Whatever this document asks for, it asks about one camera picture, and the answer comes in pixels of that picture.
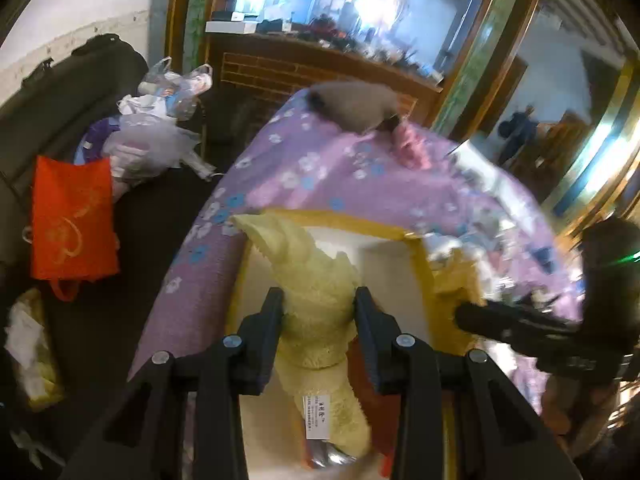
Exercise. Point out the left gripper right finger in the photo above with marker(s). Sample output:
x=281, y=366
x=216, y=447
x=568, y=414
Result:
x=460, y=416

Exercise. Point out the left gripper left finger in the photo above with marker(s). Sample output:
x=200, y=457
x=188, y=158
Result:
x=140, y=436

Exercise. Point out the pale yellow towel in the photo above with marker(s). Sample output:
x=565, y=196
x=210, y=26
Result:
x=318, y=324

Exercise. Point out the black sofa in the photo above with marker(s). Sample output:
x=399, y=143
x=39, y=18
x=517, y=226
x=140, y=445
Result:
x=93, y=337

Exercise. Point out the yellow storage box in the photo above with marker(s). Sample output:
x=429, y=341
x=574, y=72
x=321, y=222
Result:
x=393, y=264

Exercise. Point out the purple floral table cloth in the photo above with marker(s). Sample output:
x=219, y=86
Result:
x=301, y=161

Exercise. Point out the red tote bag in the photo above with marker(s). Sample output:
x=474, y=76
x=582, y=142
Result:
x=73, y=237

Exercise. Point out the person in dark clothes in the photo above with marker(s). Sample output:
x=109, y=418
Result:
x=517, y=132

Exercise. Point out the pink cloth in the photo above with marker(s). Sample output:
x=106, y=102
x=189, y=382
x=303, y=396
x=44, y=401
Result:
x=409, y=147

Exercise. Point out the clear plastic bags pile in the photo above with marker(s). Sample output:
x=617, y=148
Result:
x=144, y=138

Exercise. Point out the brown plush cushion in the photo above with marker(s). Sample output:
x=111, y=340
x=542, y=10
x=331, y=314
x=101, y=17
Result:
x=355, y=106

